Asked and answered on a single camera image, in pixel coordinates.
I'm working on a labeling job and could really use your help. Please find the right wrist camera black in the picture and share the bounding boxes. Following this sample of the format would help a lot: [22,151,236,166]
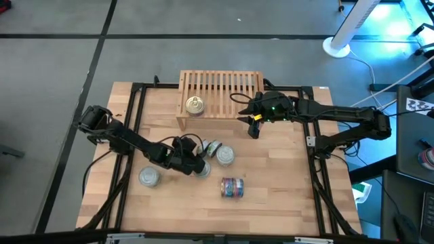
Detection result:
[261,90,290,110]

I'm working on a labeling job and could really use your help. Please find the white fan stand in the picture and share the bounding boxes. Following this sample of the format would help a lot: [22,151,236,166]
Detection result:
[321,0,382,58]

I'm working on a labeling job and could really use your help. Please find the white green box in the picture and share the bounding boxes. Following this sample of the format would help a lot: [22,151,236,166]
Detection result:
[351,182,373,204]

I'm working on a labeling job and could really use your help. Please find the black desk foot bar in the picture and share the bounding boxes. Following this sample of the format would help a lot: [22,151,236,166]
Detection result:
[348,154,398,184]

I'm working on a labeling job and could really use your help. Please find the cream thick cable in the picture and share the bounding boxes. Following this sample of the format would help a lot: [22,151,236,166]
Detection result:
[349,54,434,108]

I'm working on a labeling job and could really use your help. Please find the grey chair foot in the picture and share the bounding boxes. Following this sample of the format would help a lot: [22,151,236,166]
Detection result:
[0,144,25,159]

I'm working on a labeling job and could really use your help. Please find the black office chair base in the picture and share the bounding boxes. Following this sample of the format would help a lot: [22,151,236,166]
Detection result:
[408,22,434,57]

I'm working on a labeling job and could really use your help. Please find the wooden slatted shelf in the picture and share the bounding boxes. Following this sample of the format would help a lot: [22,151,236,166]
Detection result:
[175,69,266,132]

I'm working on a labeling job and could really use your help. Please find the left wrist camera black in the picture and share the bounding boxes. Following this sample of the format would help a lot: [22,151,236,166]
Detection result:
[172,134,199,157]

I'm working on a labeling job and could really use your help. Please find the colourful tape rolls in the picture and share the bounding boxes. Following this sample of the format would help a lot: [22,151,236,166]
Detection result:
[417,146,434,171]

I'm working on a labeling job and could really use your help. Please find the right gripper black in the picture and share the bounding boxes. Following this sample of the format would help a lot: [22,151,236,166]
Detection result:
[237,102,296,139]

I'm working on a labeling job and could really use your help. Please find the black aluminium table frame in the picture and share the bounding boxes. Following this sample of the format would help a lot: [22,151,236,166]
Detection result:
[78,75,363,237]

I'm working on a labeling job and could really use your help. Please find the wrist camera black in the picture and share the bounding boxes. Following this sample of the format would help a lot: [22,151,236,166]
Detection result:
[261,90,290,110]
[172,134,199,157]

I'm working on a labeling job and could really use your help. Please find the black keyboard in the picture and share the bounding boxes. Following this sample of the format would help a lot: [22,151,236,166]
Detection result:
[420,190,434,235]

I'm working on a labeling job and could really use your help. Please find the silver aluminium rail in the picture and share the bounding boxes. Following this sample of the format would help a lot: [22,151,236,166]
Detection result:
[294,236,335,244]
[106,232,146,244]

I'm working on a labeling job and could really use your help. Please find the dark grey desk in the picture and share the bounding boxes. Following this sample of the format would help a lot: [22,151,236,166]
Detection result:
[395,85,434,186]

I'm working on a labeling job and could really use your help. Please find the white fiducial marker sheet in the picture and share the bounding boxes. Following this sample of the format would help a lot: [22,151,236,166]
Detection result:
[406,97,434,116]

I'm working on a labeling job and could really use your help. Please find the black desk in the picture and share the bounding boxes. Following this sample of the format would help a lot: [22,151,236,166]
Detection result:
[380,169,434,244]

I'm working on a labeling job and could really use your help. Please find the black computer mouse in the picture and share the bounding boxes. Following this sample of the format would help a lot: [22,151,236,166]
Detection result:
[393,213,420,243]

